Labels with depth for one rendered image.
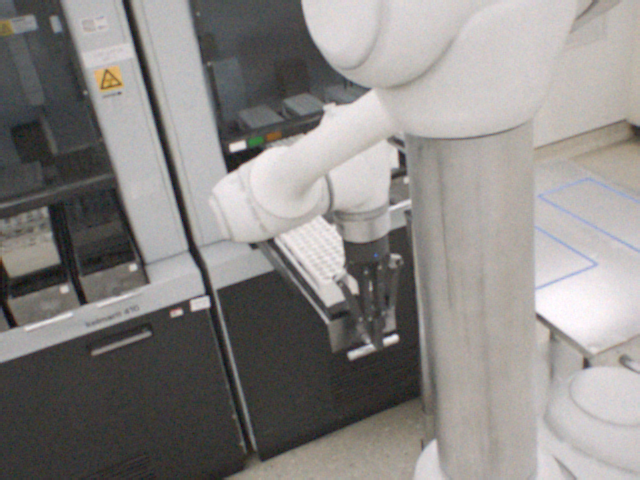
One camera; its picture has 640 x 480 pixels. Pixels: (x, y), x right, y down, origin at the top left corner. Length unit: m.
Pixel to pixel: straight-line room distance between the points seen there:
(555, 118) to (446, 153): 3.17
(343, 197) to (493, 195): 0.50
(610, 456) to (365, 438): 1.38
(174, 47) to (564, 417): 1.10
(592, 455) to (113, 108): 1.16
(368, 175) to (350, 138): 0.21
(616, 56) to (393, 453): 2.44
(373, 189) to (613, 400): 0.44
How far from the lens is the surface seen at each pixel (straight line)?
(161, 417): 1.86
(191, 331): 1.73
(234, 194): 0.94
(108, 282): 1.62
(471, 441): 0.68
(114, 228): 1.65
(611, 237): 1.46
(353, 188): 1.01
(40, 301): 1.62
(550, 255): 1.39
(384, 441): 2.14
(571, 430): 0.85
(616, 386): 0.88
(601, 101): 3.85
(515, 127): 0.52
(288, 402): 1.96
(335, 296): 1.28
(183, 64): 1.57
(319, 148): 0.84
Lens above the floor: 1.56
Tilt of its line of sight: 30 degrees down
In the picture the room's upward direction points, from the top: 9 degrees counter-clockwise
